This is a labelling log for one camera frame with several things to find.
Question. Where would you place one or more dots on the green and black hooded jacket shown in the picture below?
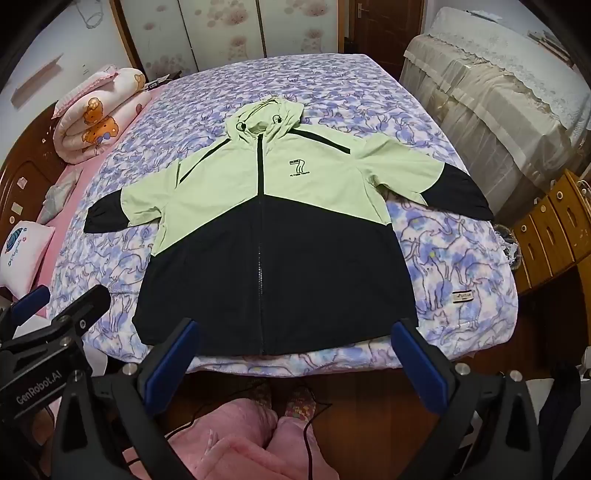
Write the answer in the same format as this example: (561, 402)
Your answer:
(277, 184)

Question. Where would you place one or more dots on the wooden headboard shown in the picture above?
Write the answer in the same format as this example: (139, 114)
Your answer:
(23, 161)

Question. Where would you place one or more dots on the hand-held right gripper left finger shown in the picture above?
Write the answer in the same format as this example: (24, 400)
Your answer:
(170, 367)

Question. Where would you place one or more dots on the beige lace-covered furniture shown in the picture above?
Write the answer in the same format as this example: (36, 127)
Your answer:
(498, 101)

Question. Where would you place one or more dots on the person's knitted slipper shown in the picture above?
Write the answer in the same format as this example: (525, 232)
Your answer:
(262, 394)
(300, 400)

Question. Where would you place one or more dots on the pink bed sheet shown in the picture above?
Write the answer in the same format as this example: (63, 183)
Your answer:
(64, 227)

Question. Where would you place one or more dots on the rolled pink bear-print quilt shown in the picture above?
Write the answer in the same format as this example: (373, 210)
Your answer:
(101, 120)

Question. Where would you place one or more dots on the white printed pillow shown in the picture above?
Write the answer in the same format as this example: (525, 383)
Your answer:
(23, 251)

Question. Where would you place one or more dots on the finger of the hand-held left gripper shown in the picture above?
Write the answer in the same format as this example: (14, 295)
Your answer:
(85, 304)
(28, 300)

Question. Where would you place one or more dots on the grey cloth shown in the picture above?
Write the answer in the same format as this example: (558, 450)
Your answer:
(55, 201)

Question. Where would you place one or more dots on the brown wooden door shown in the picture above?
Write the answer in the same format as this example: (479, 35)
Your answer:
(388, 32)

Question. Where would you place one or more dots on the blue floral fleece blanket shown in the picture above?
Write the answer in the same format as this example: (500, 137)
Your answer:
(351, 92)

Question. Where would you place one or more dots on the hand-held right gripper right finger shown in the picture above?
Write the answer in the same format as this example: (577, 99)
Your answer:
(421, 367)

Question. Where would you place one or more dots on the wooden drawer cabinet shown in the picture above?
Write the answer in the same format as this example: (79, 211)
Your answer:
(549, 230)

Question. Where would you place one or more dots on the dark patterned cloth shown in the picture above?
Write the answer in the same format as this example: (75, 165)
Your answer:
(509, 244)

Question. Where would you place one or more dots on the person's pink fleece pants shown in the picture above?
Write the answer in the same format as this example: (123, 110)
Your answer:
(231, 443)

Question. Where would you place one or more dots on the floral-door wardrobe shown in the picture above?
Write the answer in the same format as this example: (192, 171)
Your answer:
(221, 32)

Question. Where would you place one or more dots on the pink trousers and slippers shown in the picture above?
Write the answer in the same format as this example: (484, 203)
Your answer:
(306, 438)

